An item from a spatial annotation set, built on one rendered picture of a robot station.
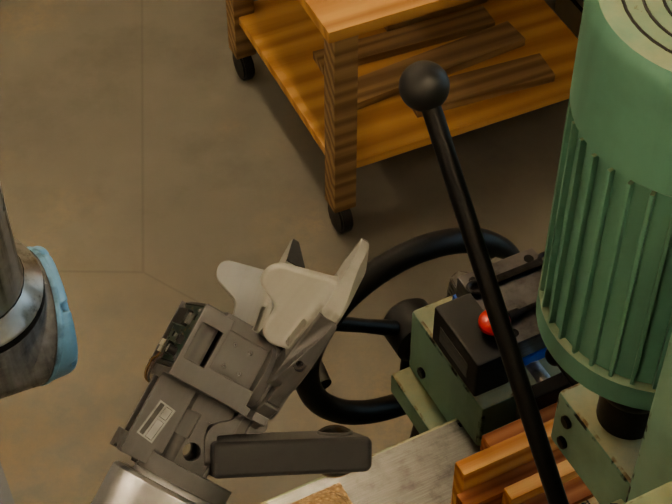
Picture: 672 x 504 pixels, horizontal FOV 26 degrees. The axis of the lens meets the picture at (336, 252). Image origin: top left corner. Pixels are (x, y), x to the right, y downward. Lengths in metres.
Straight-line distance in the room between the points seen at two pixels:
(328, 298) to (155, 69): 2.24
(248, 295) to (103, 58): 2.17
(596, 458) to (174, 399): 0.40
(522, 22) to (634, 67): 2.13
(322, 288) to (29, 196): 2.01
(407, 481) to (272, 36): 1.69
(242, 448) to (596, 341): 0.26
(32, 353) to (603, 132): 0.83
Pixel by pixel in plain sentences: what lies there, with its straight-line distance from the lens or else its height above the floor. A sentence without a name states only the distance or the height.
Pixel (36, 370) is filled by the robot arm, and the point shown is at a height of 0.81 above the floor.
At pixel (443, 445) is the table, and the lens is 1.41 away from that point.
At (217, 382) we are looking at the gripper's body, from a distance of 0.97.
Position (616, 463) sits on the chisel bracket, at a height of 1.07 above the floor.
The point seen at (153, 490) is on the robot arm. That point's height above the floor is 1.25.
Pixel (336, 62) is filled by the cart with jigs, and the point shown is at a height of 0.44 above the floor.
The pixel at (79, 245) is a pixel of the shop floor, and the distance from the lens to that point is 2.82.
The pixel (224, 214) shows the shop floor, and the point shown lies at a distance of 2.84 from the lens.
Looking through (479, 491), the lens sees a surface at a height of 0.95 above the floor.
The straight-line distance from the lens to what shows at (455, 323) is 1.36.
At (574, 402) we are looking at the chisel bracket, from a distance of 1.24.
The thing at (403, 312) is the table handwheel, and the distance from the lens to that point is 1.58.
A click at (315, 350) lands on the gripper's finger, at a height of 1.31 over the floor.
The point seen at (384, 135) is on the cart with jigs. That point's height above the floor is 0.18.
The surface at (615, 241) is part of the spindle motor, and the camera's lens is 0.96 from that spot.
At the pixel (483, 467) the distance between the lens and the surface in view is 1.31.
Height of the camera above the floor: 2.06
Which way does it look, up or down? 48 degrees down
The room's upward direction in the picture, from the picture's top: straight up
